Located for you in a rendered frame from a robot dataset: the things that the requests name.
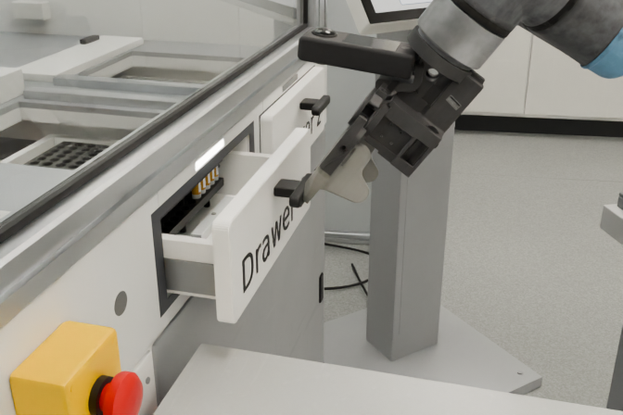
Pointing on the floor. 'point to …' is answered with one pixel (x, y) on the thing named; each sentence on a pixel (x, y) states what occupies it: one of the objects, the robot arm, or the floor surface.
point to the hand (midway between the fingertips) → (311, 182)
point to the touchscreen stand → (417, 288)
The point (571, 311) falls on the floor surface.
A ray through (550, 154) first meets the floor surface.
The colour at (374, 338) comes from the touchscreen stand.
